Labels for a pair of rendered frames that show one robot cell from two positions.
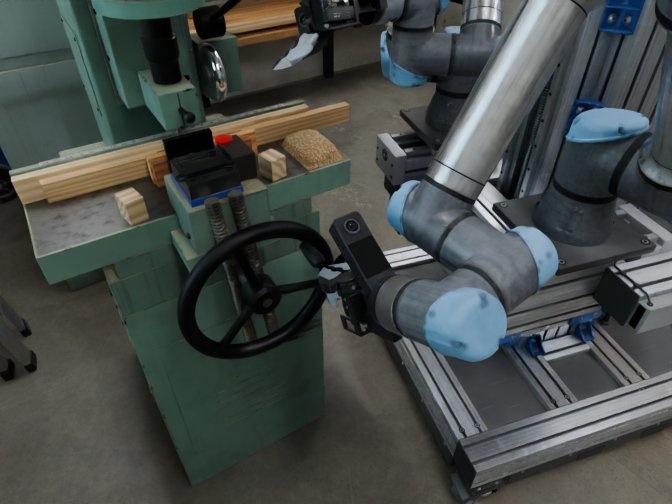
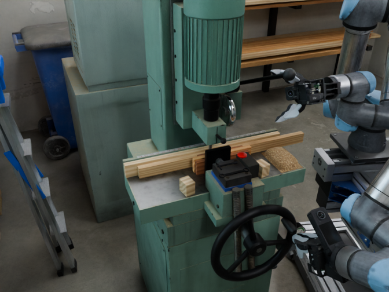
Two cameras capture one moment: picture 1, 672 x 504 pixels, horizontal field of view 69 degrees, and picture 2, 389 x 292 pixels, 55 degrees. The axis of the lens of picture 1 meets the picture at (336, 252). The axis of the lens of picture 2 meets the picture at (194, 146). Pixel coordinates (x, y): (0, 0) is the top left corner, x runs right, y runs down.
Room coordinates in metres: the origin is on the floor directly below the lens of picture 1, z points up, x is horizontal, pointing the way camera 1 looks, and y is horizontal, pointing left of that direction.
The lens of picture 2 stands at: (-0.23, 0.17, 1.65)
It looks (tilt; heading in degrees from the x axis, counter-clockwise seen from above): 31 degrees down; 10
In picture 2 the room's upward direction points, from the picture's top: straight up
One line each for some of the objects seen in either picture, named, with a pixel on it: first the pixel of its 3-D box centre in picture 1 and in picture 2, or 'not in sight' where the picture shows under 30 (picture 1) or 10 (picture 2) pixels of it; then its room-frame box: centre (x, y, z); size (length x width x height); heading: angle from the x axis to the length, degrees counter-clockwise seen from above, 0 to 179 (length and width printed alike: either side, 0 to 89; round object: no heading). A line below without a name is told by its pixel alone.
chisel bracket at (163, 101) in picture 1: (171, 100); (208, 127); (0.91, 0.32, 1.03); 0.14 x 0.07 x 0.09; 32
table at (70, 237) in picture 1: (205, 200); (221, 185); (0.80, 0.25, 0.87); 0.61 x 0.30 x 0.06; 122
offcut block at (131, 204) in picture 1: (131, 206); (187, 186); (0.70, 0.35, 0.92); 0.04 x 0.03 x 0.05; 42
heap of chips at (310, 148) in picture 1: (310, 142); (282, 155); (0.95, 0.05, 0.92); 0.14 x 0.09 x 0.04; 32
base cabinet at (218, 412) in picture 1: (208, 309); (195, 247); (0.99, 0.37, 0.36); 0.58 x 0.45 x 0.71; 32
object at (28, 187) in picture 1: (179, 148); (206, 153); (0.91, 0.32, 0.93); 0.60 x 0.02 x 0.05; 122
